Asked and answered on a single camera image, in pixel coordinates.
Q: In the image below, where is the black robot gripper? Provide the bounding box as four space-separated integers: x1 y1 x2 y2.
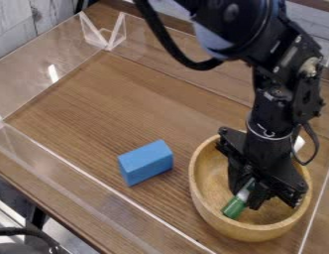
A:
215 125 310 211

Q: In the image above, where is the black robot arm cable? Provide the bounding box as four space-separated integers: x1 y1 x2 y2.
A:
131 0 226 71

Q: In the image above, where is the green Expo marker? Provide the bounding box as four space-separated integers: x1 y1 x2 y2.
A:
220 135 306 220

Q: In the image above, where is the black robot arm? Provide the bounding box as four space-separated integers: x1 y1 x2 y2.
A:
175 0 324 209

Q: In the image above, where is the blue foam block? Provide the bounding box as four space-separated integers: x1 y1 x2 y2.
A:
116 140 174 187

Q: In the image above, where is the brown wooden bowl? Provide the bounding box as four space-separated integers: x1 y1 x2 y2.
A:
188 133 314 243

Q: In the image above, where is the clear acrylic tray wall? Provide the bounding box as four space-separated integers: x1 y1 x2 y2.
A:
0 4 329 254

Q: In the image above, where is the black cable lower left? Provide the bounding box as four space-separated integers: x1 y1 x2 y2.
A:
0 226 60 254

